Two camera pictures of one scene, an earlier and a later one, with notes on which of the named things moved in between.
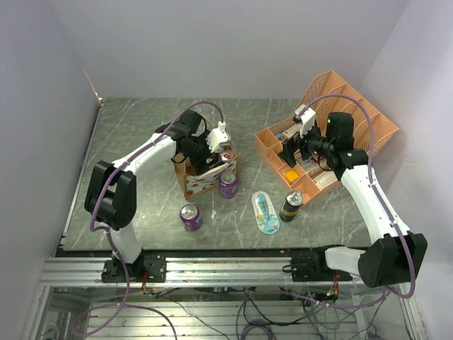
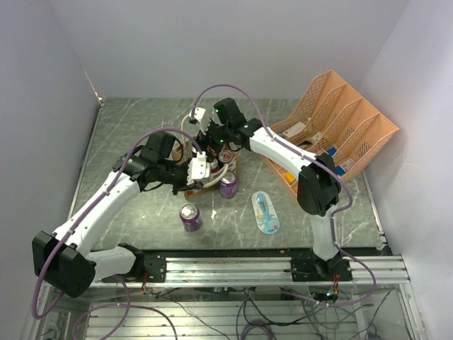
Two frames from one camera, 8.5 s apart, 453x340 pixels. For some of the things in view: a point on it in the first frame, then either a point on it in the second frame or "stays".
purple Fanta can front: (190, 215) stays
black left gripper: (202, 164) → (184, 183)
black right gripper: (291, 146) → (206, 137)
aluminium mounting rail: (259, 270) stays
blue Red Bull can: (226, 156) stays
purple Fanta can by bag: (228, 184) stays
